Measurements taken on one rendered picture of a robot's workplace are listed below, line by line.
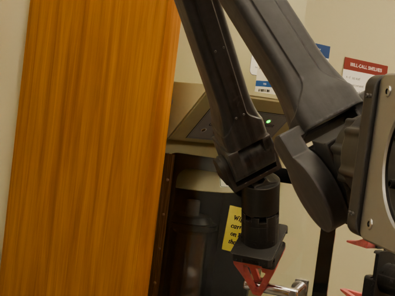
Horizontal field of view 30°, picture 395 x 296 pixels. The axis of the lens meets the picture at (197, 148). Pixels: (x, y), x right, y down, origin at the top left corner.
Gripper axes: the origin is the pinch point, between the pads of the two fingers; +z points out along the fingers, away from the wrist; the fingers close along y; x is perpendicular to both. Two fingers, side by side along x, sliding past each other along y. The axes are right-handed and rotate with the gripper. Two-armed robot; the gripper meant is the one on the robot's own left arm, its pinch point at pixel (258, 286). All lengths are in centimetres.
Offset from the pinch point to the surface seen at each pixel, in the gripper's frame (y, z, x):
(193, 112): -12.1, -23.2, -15.2
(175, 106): -13.9, -23.2, -19.0
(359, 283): -105, 74, 4
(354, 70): -121, 8, -5
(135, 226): 2.7, -8.9, -19.8
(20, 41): -34, -24, -63
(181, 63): -20.9, -28.2, -20.6
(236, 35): -32.8, -30.0, -14.4
